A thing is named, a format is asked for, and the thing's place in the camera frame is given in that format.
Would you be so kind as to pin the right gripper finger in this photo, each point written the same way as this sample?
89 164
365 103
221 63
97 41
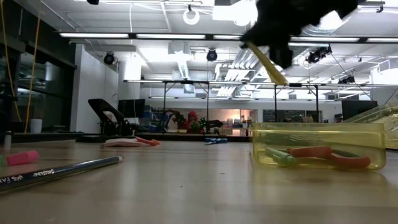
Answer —
282 56
255 40

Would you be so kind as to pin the yellow transparent plastic box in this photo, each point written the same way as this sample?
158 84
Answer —
317 130

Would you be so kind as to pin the teal pen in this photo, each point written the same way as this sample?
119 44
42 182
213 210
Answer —
281 157

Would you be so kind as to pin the dark pencil red end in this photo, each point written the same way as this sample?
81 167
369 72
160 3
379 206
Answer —
62 171

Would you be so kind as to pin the pink eraser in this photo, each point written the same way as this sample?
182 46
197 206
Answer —
23 158

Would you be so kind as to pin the green eraser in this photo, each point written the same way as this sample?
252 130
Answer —
1 160

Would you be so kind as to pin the black ceiling light cluster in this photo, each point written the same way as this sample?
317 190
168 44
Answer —
317 55

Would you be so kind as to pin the black ceiling spotlight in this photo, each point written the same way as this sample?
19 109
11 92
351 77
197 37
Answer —
211 55
109 58

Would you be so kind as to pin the black monitor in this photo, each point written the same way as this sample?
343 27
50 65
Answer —
359 109
132 108

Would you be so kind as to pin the person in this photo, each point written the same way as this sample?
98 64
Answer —
192 118

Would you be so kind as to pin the black hole punch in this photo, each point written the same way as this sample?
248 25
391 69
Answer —
107 112

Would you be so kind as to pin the pink sticky note pad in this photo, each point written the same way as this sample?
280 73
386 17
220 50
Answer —
121 143

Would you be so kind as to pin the white cup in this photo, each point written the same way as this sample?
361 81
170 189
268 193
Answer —
35 126

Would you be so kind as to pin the black background station frame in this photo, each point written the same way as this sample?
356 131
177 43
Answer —
186 82

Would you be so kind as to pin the black aluminium table frame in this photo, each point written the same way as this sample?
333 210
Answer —
62 137

